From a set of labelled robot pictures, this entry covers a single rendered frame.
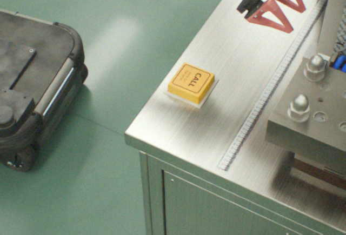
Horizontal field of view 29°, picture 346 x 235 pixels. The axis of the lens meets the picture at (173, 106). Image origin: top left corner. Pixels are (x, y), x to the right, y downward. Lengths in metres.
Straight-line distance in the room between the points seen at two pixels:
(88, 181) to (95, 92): 0.39
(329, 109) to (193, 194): 0.33
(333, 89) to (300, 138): 0.11
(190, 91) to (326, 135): 0.30
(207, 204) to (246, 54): 0.32
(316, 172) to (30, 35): 1.44
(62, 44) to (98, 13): 0.48
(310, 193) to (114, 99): 1.39
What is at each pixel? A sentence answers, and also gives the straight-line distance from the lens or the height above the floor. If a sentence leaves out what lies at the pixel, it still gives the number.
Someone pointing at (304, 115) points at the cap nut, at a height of 1.04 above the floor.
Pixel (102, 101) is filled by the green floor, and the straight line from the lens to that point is 2.47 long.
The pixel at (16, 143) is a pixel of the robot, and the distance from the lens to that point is 2.15.
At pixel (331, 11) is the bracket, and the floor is 1.04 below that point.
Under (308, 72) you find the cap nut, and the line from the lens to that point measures 1.17.
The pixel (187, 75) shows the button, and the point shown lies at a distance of 1.31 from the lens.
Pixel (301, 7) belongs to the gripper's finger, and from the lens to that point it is 1.24.
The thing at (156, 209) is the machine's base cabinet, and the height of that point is 0.66.
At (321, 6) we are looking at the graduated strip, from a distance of 1.51.
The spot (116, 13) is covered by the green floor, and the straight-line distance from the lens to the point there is 2.78.
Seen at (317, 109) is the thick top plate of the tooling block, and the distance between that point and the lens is 1.14.
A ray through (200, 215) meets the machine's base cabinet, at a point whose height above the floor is 0.72.
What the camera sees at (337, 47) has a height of 1.04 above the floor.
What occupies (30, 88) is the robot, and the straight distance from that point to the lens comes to 2.23.
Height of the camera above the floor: 1.91
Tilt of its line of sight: 51 degrees down
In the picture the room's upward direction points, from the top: 1 degrees counter-clockwise
